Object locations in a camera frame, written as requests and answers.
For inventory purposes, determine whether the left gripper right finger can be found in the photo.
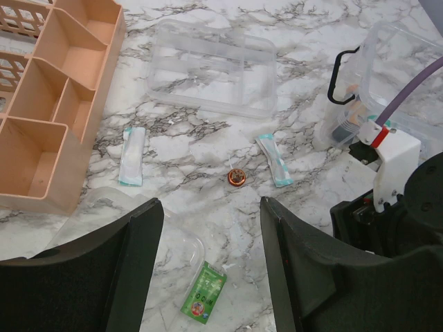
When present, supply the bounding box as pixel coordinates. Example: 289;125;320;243
260;197;442;331

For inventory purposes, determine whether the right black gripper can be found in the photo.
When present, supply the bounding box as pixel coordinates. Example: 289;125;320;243
329;141;408;259

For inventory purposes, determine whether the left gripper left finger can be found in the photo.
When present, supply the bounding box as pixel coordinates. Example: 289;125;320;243
1;220;152;331

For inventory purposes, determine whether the brown medicine bottle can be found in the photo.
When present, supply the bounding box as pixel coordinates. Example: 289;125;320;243
332;84;367;145

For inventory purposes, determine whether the clear first aid box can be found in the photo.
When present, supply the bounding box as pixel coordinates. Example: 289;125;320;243
317;21;442;160

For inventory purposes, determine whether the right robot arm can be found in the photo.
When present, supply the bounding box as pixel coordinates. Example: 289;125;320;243
330;153;442;258

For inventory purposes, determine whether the green small medicine box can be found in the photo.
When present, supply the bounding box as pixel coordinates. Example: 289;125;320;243
181;261;227;324

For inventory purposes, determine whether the teal white swab packet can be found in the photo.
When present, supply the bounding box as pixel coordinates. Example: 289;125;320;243
255;133;293;187

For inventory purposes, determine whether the small copper tin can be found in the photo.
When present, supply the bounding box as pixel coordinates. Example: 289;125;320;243
228;169;246;187

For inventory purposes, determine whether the clear plastic tray insert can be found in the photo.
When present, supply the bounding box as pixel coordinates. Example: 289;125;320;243
146;19;277;119

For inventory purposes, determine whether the peach plastic file organizer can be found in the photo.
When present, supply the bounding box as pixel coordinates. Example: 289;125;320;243
1;1;126;215

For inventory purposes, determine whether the clear box lid black handle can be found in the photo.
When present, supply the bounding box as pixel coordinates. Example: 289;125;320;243
47;187;205;278

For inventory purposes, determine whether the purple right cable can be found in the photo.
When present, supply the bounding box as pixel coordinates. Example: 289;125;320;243
375;55;443;127

